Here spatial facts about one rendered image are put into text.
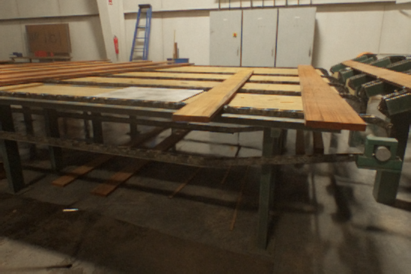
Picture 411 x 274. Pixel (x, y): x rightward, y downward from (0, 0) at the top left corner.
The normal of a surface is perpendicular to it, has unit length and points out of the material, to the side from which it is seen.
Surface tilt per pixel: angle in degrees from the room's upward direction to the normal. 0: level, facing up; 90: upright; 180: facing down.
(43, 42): 90
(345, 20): 86
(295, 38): 90
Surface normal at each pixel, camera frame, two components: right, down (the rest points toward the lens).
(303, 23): -0.32, 0.24
